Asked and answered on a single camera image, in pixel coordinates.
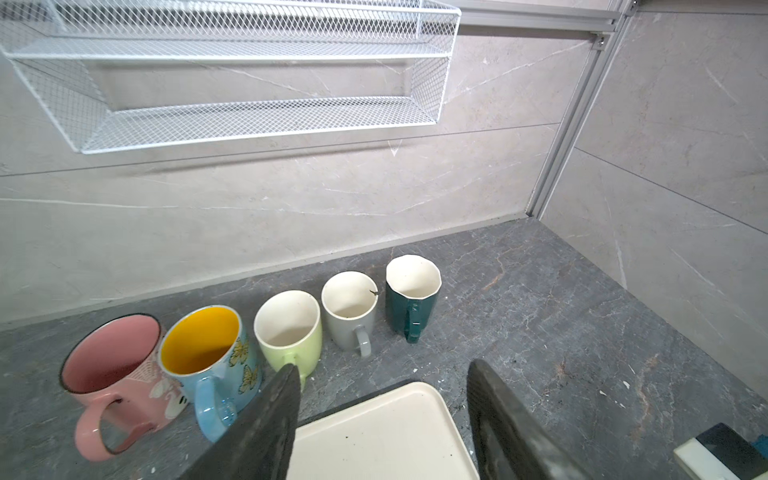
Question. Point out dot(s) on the blue butterfly mug yellow inside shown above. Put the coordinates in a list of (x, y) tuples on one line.
[(210, 354)]

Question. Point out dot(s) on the grey mug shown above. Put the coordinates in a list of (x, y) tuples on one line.
[(349, 300)]

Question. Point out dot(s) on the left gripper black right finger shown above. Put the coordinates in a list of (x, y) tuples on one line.
[(509, 443)]

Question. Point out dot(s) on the beige plastic tray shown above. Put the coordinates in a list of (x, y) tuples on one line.
[(404, 433)]

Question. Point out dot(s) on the dark green mug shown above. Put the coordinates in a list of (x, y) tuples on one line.
[(411, 290)]

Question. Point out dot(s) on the light green mug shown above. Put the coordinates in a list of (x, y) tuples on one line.
[(288, 328)]

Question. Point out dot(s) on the white wire mesh basket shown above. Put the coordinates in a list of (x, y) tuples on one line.
[(117, 76)]

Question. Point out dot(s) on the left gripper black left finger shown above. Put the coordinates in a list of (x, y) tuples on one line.
[(259, 444)]

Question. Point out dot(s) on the aluminium frame rail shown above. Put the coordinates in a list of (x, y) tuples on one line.
[(605, 28)]

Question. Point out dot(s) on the pink mug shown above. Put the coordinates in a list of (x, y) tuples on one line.
[(114, 373)]

